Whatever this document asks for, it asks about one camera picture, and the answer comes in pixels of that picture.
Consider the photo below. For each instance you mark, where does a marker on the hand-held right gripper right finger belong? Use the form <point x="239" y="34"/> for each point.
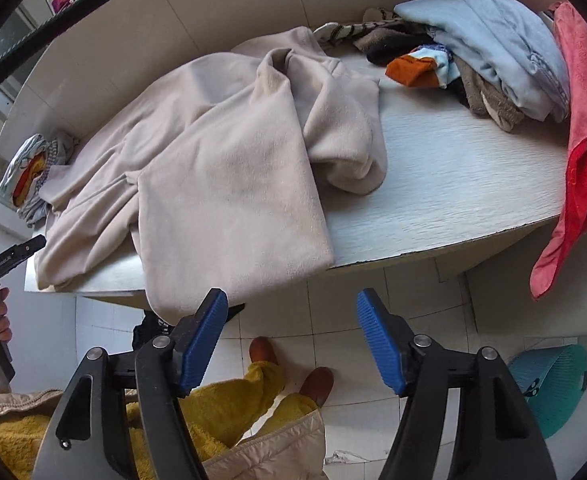
<point x="381" y="342"/>

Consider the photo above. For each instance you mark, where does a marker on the person's brown slipper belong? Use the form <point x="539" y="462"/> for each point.
<point x="317" y="385"/>
<point x="264" y="350"/>

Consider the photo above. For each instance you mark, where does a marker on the person's yellow fleece pants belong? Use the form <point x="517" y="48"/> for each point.
<point x="233" y="410"/>

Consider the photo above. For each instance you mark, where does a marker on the stack of folded clothes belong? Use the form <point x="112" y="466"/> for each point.
<point x="28" y="170"/>

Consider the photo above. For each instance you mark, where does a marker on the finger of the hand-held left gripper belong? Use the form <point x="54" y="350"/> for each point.
<point x="30" y="246"/>

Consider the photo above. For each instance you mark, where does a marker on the beige pants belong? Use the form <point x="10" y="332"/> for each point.
<point x="213" y="170"/>

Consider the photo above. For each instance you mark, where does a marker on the cream black striped cloth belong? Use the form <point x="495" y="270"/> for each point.
<point x="343" y="27"/>

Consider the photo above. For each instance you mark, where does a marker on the dark brown garment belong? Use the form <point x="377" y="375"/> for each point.
<point x="388" y="45"/>

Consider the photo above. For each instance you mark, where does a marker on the light blue garment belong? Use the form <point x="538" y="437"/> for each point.
<point x="498" y="35"/>

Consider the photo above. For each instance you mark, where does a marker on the person's beige puffer jacket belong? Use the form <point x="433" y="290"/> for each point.
<point x="273" y="450"/>

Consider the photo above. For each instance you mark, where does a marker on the orange and blue garment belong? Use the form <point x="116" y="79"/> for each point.
<point x="413" y="67"/>

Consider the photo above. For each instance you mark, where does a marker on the teal plastic basket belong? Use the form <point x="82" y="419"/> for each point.
<point x="548" y="390"/>

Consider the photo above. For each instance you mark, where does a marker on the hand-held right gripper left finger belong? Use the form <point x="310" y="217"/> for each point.
<point x="201" y="347"/>

